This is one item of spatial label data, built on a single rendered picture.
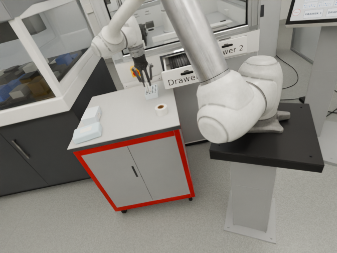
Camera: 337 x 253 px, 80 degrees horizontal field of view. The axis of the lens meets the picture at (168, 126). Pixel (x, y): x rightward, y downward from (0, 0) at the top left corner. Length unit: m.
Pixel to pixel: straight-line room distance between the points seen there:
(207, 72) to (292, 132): 0.44
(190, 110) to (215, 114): 1.12
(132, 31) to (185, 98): 0.72
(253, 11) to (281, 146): 0.98
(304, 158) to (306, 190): 0.94
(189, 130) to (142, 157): 0.76
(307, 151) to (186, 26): 0.58
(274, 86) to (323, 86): 1.07
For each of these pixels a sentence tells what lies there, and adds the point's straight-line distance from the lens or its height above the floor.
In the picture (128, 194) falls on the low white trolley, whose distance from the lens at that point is 1.48.
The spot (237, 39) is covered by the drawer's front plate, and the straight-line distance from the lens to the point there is 1.56.
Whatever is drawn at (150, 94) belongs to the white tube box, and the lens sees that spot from 1.32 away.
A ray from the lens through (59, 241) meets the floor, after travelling 1.92.
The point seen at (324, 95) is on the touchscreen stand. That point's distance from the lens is 1.87.
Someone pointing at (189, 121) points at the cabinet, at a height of 0.31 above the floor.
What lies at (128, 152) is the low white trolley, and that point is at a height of 0.64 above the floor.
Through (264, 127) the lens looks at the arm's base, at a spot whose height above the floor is 0.82.
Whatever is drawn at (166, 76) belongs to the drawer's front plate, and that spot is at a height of 0.90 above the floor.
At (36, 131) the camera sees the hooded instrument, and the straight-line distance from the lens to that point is 1.81.
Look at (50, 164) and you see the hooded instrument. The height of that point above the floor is 0.32.
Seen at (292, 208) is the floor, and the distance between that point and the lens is 1.65.
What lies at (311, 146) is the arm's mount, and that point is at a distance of 0.87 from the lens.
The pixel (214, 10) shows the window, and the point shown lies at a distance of 1.51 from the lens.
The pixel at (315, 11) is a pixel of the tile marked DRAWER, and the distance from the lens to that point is 1.60.
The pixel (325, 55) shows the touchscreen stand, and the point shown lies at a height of 0.72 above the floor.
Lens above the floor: 1.39
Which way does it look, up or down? 37 degrees down
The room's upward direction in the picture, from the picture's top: 16 degrees counter-clockwise
